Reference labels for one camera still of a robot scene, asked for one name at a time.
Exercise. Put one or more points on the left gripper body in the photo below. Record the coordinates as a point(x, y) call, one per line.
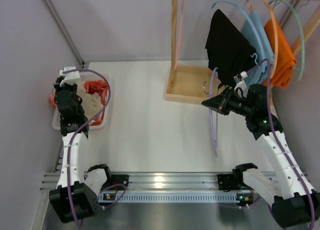
point(59, 84)

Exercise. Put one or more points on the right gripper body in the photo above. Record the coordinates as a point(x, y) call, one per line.
point(225, 100)

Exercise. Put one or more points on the beige trousers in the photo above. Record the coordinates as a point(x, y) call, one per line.
point(92, 99)

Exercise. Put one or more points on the purple hanger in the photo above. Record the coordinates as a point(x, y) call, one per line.
point(213, 124)

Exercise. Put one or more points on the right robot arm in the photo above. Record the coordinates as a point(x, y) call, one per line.
point(292, 200)

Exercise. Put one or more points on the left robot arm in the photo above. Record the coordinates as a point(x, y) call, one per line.
point(75, 196)

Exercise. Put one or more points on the black trousers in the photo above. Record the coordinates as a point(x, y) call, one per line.
point(227, 49)

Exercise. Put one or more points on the blue hanger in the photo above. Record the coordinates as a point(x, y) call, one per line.
point(247, 19)

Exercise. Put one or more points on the orange trousers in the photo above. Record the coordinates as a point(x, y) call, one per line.
point(285, 61)

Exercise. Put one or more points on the light blue trousers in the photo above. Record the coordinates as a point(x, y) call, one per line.
point(259, 75)

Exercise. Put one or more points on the orange hanger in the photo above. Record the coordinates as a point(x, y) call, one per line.
point(275, 27)

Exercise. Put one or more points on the pink hanger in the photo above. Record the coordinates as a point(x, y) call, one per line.
point(180, 27)

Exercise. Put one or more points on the green hanger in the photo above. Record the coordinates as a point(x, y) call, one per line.
point(301, 37)

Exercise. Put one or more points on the white plastic basket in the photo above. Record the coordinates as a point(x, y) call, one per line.
point(102, 122)

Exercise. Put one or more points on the red white cloth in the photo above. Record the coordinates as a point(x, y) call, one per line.
point(97, 87)

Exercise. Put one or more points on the wooden clothes rack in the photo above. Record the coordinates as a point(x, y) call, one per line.
point(184, 83)

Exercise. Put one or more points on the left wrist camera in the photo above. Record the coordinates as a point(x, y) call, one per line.
point(70, 75)

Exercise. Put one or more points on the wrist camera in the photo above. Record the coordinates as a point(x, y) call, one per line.
point(240, 80)
point(70, 75)

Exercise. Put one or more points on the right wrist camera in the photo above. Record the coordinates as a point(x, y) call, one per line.
point(240, 80)

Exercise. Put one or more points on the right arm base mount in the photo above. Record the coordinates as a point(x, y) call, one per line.
point(228, 182)

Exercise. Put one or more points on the aluminium rail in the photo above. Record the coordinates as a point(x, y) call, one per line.
point(163, 181)

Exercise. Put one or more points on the grey cable duct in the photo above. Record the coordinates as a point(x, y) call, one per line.
point(168, 197)

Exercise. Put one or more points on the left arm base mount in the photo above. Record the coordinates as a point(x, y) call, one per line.
point(117, 180)

